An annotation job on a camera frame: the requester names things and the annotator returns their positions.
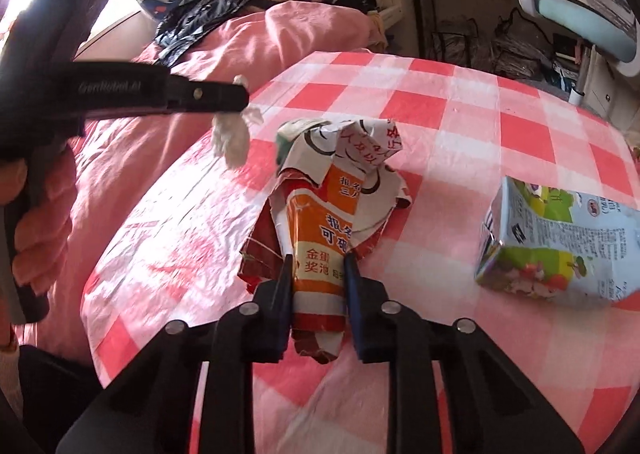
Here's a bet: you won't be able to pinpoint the pink blanket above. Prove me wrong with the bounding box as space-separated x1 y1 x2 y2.
10 0 386 375

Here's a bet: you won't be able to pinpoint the white tissue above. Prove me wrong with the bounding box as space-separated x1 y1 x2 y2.
211 74 265 169

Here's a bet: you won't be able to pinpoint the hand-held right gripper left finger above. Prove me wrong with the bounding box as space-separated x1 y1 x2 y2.
55 254 296 454

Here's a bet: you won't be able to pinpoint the orange paper flyer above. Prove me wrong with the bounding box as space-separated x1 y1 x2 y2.
237 118 413 365

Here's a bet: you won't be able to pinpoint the grey and blue desk chair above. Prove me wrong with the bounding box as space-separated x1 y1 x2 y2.
495 0 640 104

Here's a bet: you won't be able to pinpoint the person's dark clothing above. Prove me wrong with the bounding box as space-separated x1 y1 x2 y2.
0 344 108 454

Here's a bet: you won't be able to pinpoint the blue milk carton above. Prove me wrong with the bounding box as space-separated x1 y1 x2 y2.
474 175 640 305

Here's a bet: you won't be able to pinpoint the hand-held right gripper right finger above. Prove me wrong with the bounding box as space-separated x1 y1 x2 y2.
342 253 586 454

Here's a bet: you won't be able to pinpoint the small dark green object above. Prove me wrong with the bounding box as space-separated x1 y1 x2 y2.
275 131 291 169

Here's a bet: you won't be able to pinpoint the dark blue jacket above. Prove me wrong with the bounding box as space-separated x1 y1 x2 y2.
152 0 281 67

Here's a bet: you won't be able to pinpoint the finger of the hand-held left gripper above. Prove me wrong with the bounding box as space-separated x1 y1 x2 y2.
167 75 251 113

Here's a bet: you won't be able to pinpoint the person's left hand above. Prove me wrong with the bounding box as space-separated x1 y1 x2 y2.
0 149 76 307

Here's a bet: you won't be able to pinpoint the grey plastic bags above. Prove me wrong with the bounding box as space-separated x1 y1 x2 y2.
430 16 556 82

